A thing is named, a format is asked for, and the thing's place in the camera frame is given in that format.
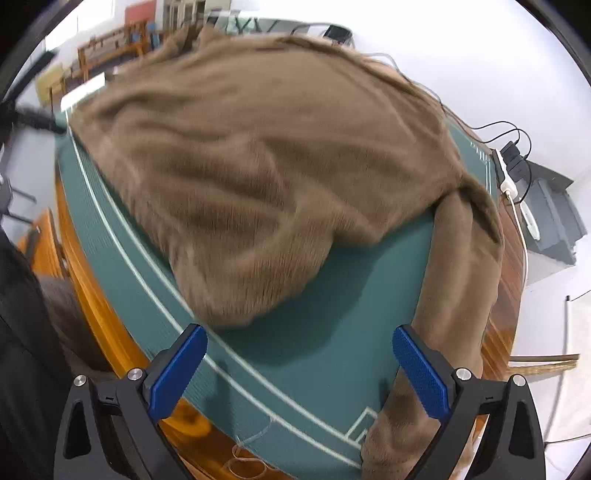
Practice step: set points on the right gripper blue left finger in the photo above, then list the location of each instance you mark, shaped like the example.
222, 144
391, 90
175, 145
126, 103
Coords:
109, 429

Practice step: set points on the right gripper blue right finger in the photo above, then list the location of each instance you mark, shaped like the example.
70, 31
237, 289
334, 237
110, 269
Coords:
512, 444

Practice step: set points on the brown fleece garment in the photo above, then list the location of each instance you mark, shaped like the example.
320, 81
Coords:
244, 160

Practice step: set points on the wooden bench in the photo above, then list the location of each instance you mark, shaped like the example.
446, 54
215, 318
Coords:
128, 39

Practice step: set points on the green table mat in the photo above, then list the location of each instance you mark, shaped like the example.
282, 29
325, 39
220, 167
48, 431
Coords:
302, 385

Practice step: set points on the grey stairs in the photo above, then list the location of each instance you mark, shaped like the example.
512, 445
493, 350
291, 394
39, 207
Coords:
558, 225

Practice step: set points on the white power strip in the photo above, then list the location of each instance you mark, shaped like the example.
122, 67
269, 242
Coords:
509, 188

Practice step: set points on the black power adapter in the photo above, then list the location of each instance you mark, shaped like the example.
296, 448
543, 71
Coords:
514, 161

